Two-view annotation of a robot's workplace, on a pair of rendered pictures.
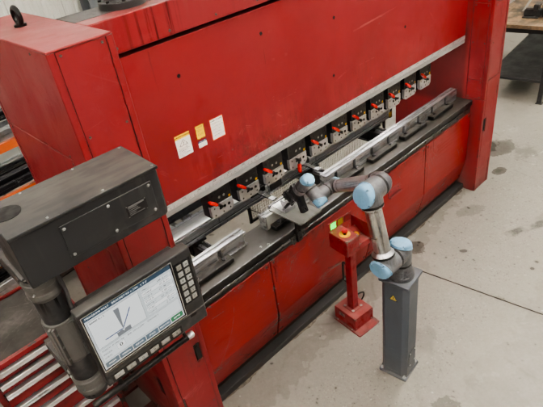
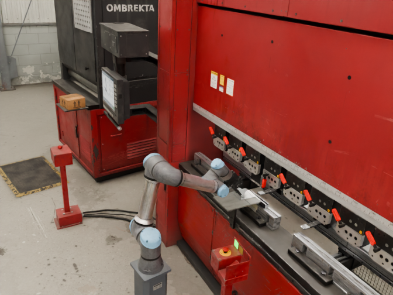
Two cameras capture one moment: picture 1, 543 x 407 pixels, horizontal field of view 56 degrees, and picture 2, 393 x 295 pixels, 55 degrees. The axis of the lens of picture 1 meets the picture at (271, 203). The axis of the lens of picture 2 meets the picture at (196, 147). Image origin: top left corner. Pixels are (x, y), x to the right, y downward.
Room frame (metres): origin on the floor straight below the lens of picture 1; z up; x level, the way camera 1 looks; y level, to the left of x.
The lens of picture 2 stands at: (2.54, -2.30, 2.32)
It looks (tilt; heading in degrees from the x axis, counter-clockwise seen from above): 24 degrees down; 99
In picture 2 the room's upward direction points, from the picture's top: 3 degrees clockwise
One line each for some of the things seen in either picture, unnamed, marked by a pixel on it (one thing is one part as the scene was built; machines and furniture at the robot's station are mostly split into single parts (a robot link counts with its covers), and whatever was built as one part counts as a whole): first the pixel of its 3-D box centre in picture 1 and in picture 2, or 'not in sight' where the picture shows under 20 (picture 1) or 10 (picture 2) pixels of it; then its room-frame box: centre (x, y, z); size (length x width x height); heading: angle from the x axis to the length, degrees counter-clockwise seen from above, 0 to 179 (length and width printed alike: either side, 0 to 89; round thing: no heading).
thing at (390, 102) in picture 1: (389, 94); not in sight; (3.34, -0.94, 1.26); 0.15 x 0.09 x 0.17; 130
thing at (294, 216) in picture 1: (294, 210); (236, 199); (2.47, -0.13, 1.00); 0.26 x 0.18 x 0.01; 40
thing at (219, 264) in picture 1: (211, 271); (202, 171); (2.16, 0.39, 0.89); 0.30 x 0.05 x 0.03; 130
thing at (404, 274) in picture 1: (400, 266); (150, 259); (2.03, -0.64, 0.82); 0.15 x 0.15 x 0.10
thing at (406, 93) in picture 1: (405, 85); not in sight; (3.46, -1.10, 1.26); 0.15 x 0.09 x 0.17; 130
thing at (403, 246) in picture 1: (400, 251); (150, 242); (2.03, -0.63, 0.94); 0.13 x 0.12 x 0.14; 130
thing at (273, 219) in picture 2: (284, 207); (258, 208); (2.62, -0.08, 0.92); 0.39 x 0.06 x 0.10; 130
